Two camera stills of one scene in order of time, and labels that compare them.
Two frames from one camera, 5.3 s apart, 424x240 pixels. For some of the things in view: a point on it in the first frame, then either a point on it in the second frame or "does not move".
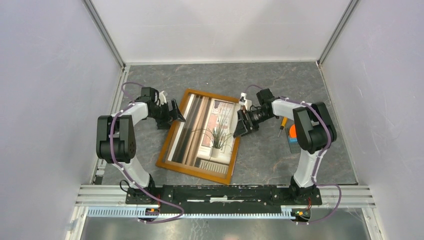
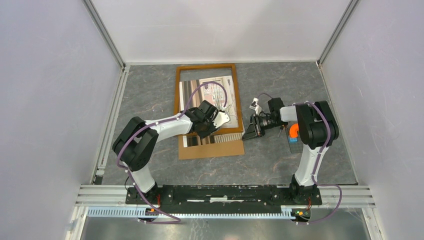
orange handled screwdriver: (283, 124) does not move
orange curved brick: (292, 132) does not move
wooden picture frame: (204, 145) → (177, 92)
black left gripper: (164, 124) → (202, 134)
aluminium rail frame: (353, 195) does not move
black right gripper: (241, 127) → (250, 133)
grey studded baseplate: (294, 147) does not move
